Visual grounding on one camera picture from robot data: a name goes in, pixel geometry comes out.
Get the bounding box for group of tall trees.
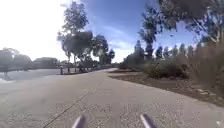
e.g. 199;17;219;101
56;1;116;73

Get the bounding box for row of conifer trees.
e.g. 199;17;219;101
133;39;201;64

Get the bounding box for grey concrete path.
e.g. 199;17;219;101
0;68;224;128

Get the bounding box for brown mulch bed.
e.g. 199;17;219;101
108;68;224;108

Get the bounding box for robot's own part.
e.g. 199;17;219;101
139;113;158;128
71;114;88;128

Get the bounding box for overhanging tree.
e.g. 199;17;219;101
138;0;224;61

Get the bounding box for bushes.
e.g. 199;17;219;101
118;43;224;91

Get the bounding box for grey asphalt road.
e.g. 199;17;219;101
0;68;101;83

